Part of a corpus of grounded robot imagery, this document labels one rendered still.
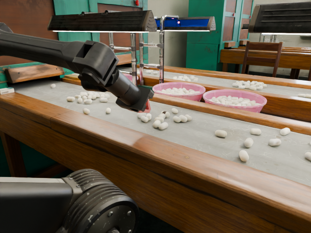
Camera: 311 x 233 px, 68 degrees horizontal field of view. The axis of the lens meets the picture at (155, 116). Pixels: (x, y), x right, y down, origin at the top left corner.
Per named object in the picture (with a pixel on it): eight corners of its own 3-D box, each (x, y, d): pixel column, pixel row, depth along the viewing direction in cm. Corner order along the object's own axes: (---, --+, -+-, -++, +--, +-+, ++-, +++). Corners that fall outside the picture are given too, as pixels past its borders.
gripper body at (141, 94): (127, 87, 70) (112, 73, 64) (154, 92, 64) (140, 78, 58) (118, 106, 68) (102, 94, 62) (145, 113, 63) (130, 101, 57)
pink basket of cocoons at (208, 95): (253, 134, 87) (258, 111, 84) (191, 119, 102) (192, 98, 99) (269, 114, 107) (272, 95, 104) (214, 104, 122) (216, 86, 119)
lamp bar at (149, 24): (145, 32, 81) (144, 9, 78) (46, 30, 115) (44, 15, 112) (158, 31, 87) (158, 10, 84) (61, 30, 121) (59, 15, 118)
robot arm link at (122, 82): (111, 85, 53) (120, 64, 55) (90, 84, 57) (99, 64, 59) (127, 99, 59) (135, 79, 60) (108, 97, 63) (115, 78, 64)
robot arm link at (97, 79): (88, 72, 49) (106, 42, 52) (55, 71, 55) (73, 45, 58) (118, 104, 58) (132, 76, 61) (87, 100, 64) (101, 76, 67)
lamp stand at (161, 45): (163, 95, 137) (164, 14, 121) (137, 90, 148) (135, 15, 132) (179, 89, 151) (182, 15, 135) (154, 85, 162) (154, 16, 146)
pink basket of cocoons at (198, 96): (202, 116, 105) (203, 96, 101) (146, 111, 111) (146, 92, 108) (205, 100, 129) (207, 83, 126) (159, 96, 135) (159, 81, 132)
